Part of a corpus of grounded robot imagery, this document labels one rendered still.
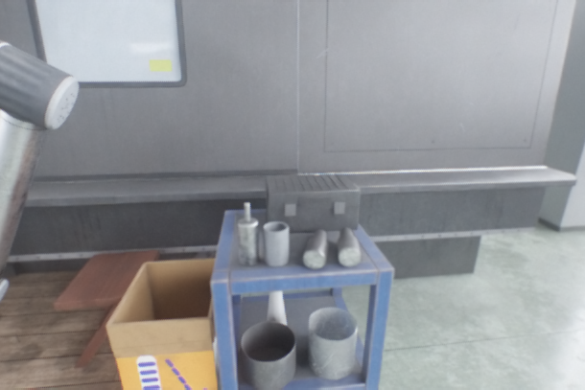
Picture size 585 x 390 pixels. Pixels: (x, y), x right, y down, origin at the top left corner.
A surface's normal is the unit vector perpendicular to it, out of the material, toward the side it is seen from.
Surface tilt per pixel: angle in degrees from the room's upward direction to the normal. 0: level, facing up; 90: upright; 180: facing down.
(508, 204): 90
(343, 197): 90
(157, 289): 90
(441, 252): 90
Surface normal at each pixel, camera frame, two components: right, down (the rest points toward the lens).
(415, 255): 0.12, 0.33
